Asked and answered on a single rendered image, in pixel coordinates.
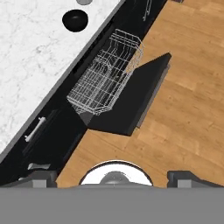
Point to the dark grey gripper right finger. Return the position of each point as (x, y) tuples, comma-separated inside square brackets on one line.
[(183, 178)]

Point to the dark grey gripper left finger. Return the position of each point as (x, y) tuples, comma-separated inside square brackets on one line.
[(40, 178)]

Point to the black dishwasher door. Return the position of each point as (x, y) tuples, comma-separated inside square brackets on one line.
[(132, 99)]

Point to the grey cup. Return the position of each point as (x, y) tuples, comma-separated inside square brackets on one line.
[(84, 1)]

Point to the black cupboard run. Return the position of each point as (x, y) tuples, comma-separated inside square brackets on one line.
[(58, 128)]

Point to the white and black round base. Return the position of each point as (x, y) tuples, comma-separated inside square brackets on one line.
[(116, 175)]

